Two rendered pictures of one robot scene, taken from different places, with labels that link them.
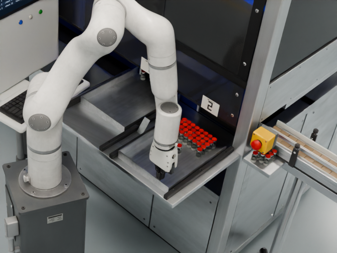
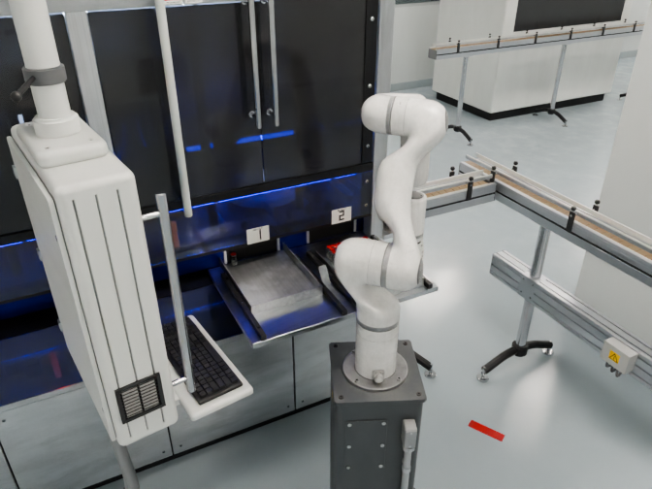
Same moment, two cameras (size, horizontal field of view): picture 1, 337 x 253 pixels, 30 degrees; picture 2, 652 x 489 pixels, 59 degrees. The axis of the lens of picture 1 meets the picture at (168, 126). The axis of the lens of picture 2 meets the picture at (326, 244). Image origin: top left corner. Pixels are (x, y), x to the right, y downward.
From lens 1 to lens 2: 2.07 m
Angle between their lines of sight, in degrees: 52
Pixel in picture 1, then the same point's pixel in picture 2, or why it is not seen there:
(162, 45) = not seen: hidden behind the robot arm
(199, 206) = (349, 325)
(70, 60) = (409, 180)
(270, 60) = not seen: hidden behind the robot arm
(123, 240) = (289, 445)
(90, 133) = (312, 317)
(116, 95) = (253, 287)
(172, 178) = not seen: hidden behind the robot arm
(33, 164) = (391, 346)
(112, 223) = (260, 449)
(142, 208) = (283, 397)
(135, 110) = (287, 278)
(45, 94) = (410, 236)
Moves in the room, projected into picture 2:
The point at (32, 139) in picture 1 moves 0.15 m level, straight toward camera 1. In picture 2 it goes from (391, 313) to (448, 320)
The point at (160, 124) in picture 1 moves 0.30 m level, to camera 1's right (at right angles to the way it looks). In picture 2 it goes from (421, 212) to (447, 179)
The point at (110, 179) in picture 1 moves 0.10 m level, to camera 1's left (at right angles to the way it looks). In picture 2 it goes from (231, 412) to (216, 429)
